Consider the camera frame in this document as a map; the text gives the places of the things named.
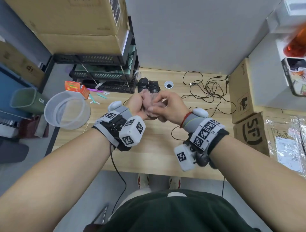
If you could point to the person's left hand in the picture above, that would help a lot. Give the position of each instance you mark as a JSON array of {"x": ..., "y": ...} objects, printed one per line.
[{"x": 135, "y": 105}]

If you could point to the person's right hand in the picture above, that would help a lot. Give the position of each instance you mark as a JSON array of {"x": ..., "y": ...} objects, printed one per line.
[{"x": 172, "y": 107}]

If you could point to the pink fluffy wiping cloth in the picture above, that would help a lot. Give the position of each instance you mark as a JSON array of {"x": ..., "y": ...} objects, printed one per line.
[{"x": 149, "y": 100}]

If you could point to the person's right forearm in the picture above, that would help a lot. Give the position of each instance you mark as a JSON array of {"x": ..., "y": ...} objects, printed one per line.
[{"x": 258, "y": 181}]

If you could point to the person's left forearm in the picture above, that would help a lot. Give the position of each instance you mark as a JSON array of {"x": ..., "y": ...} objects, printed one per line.
[{"x": 47, "y": 179}]

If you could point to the person's left shoe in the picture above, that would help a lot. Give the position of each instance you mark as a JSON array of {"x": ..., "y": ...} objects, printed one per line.
[{"x": 143, "y": 181}]

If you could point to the person's beige trousers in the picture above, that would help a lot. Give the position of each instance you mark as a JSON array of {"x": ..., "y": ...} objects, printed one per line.
[{"x": 134, "y": 196}]

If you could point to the person's dark shirt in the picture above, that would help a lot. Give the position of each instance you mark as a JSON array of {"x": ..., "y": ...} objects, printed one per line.
[{"x": 172, "y": 215}]

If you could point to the grey left wrist sleeve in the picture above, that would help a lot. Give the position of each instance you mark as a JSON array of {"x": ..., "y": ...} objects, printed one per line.
[{"x": 125, "y": 112}]

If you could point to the grey wrist sleeve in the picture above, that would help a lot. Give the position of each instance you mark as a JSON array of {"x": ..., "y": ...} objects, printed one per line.
[
  {"x": 125, "y": 112},
  {"x": 192, "y": 122}
]

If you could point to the white left wrist puck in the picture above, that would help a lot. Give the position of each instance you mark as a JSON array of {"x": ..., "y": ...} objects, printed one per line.
[{"x": 114, "y": 105}]

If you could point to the white wrist puck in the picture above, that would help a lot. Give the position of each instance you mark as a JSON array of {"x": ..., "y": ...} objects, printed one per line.
[
  {"x": 114, "y": 105},
  {"x": 200, "y": 112}
]

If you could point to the grey right wrist sleeve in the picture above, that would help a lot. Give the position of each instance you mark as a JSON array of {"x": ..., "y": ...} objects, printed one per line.
[{"x": 192, "y": 122}]

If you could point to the white right wrist puck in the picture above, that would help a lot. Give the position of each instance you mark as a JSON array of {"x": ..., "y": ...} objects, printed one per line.
[{"x": 200, "y": 112}]

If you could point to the teal pen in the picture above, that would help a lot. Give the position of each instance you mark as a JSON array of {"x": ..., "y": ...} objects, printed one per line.
[
  {"x": 102, "y": 96},
  {"x": 92, "y": 98}
]

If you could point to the purple plastic strip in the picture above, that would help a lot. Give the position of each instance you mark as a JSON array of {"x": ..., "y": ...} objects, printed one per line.
[{"x": 95, "y": 90}]

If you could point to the plain orange small box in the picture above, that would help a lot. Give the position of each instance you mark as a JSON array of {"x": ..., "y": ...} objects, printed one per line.
[{"x": 84, "y": 92}]

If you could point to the thin wooden stick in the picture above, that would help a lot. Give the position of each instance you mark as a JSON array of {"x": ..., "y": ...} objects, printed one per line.
[{"x": 85, "y": 128}]

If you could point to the black stacked tray rack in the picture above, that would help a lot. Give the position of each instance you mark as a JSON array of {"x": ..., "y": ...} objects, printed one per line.
[{"x": 90, "y": 58}]

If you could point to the orange box with green print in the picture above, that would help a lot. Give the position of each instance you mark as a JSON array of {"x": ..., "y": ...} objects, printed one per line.
[{"x": 73, "y": 86}]

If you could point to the small stamped cardboard box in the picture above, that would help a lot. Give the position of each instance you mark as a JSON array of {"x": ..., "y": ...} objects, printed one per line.
[{"x": 241, "y": 83}]

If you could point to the plain cardboard box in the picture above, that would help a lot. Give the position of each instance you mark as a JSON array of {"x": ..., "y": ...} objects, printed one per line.
[{"x": 79, "y": 44}]

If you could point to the clear plastic basin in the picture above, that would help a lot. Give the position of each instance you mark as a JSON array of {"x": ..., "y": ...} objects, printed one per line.
[{"x": 51, "y": 117}]

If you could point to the white chest device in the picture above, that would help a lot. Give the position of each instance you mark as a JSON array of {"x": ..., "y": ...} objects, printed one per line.
[{"x": 177, "y": 194}]

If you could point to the large white box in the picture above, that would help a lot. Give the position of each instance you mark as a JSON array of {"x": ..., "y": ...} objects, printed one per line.
[{"x": 267, "y": 79}]

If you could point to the cardboard box with black logo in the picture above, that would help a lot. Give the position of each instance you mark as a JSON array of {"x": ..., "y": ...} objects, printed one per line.
[{"x": 267, "y": 148}]

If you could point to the dark red bag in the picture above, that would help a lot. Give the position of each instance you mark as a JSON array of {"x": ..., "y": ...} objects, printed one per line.
[{"x": 32, "y": 126}]

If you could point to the green trash bin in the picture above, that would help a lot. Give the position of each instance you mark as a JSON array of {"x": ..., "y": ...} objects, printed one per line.
[{"x": 22, "y": 100}]

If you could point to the large stamped cardboard box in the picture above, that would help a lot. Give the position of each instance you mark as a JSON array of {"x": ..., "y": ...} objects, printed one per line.
[{"x": 64, "y": 16}]

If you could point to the cardboard box with small prints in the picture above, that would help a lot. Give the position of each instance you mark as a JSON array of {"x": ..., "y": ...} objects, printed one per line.
[{"x": 19, "y": 67}]

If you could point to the blue panel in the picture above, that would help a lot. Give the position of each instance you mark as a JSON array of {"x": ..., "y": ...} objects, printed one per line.
[{"x": 10, "y": 88}]

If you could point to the phone with colourful case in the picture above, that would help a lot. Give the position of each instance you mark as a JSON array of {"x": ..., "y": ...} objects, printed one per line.
[{"x": 296, "y": 76}]

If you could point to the dark grey padded seat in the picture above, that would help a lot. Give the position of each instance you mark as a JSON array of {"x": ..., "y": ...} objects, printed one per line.
[{"x": 13, "y": 151}]

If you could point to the orange bottle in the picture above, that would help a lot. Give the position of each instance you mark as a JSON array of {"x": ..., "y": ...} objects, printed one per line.
[{"x": 296, "y": 45}]

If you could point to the small white boxes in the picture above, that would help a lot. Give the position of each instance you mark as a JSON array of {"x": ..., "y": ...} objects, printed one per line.
[{"x": 284, "y": 16}]

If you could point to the left wrist camera rig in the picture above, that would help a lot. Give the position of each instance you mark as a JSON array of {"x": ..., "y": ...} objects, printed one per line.
[{"x": 131, "y": 133}]

